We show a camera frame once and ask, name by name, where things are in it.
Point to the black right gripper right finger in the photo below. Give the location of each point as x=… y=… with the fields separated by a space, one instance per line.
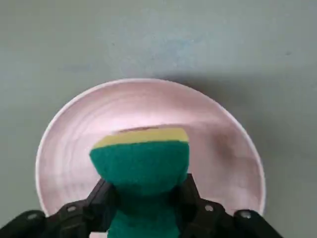
x=210 y=223

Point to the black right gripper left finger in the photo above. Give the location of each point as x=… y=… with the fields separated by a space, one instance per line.
x=62 y=223

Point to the pink plate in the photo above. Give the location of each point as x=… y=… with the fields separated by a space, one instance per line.
x=148 y=111

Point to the green and yellow sponge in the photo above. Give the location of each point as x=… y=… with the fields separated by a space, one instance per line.
x=138 y=168

